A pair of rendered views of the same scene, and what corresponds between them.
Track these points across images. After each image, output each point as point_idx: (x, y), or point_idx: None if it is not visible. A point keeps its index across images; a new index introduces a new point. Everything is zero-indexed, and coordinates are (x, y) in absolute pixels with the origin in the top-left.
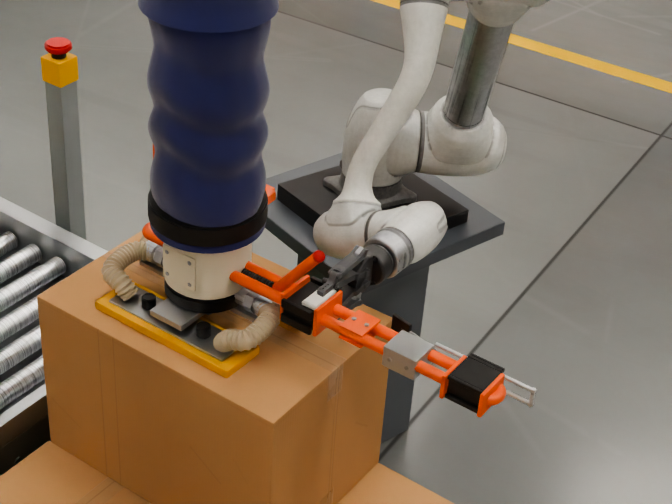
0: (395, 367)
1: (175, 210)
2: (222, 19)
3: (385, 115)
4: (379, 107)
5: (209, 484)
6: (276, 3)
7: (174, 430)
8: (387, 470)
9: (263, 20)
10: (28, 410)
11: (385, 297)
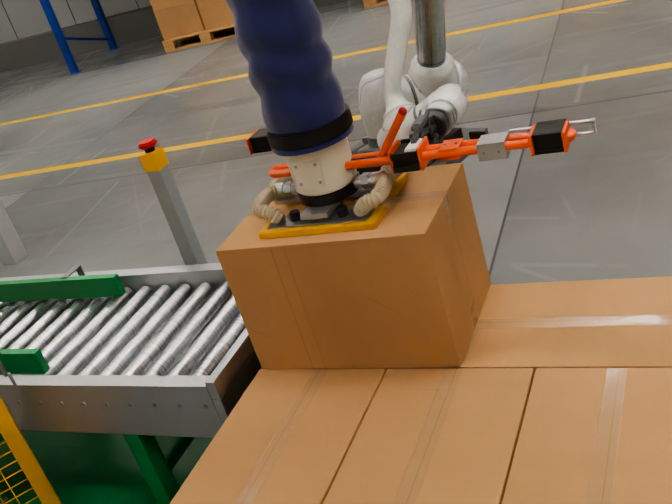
0: (490, 156)
1: (292, 125)
2: None
3: (393, 43)
4: (376, 78)
5: (392, 320)
6: None
7: (352, 292)
8: (499, 285)
9: None
10: (237, 353)
11: None
